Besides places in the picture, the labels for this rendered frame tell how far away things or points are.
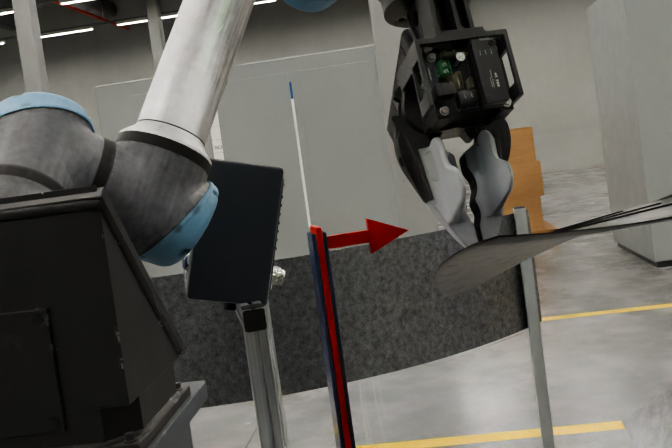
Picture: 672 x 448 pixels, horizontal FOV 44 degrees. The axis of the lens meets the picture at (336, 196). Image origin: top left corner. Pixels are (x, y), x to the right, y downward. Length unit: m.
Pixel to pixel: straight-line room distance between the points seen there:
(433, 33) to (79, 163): 0.46
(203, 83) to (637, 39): 6.05
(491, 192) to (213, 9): 0.52
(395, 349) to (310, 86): 4.42
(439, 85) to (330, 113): 6.17
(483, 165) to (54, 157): 0.47
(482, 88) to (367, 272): 1.95
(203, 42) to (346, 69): 5.76
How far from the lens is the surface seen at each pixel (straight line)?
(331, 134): 6.76
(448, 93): 0.60
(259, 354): 1.10
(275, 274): 1.17
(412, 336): 2.62
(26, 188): 0.88
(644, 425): 0.69
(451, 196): 0.61
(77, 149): 0.94
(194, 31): 1.04
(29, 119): 0.94
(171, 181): 0.96
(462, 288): 0.73
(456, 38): 0.61
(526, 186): 8.86
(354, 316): 2.53
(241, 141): 6.88
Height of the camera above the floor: 1.24
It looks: 3 degrees down
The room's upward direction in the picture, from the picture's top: 8 degrees counter-clockwise
